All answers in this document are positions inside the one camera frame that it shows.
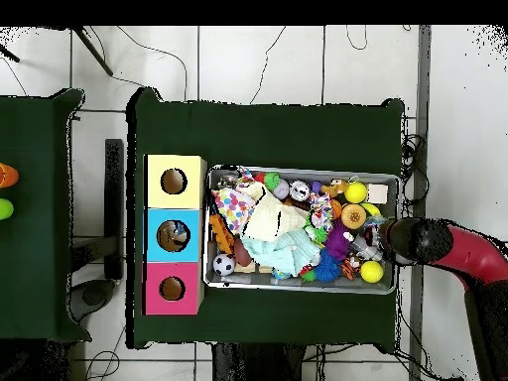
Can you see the light blue muslin cloth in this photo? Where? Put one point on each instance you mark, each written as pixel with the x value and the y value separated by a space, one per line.
pixel 285 250

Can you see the silver mesh bin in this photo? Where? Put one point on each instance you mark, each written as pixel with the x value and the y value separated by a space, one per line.
pixel 278 283

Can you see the black panel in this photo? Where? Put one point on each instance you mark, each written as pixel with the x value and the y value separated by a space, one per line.
pixel 114 178

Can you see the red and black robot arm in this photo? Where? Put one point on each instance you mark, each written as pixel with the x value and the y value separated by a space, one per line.
pixel 424 240

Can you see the wooden box with three holes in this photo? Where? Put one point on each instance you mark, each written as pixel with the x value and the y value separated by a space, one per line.
pixel 190 190

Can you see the grey round base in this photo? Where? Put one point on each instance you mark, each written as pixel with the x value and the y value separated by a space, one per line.
pixel 93 295

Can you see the dark green table cloth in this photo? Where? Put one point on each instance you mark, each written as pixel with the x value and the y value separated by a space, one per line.
pixel 35 258
pixel 278 135

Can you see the blue spiky ball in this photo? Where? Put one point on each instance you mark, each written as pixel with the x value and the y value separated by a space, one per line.
pixel 327 268

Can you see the green plastic object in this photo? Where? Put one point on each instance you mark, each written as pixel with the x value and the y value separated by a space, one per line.
pixel 4 209

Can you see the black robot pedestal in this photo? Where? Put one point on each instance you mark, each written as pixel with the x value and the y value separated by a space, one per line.
pixel 258 365

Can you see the yellow ball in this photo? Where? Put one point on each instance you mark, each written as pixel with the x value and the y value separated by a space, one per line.
pixel 372 272
pixel 356 192

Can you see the cream muslin cloth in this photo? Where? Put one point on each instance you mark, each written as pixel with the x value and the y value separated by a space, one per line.
pixel 274 216

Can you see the purple spiky ball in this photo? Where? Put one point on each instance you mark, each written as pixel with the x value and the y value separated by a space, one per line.
pixel 337 242

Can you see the orange plastic object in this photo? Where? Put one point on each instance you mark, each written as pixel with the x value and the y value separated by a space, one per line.
pixel 8 176

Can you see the polka dot paper napkin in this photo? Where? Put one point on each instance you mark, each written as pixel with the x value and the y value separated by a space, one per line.
pixel 234 206

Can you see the small soccer ball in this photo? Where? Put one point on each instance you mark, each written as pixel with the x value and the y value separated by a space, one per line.
pixel 224 264

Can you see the black tripod leg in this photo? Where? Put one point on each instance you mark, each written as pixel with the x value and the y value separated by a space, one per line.
pixel 10 54
pixel 93 50

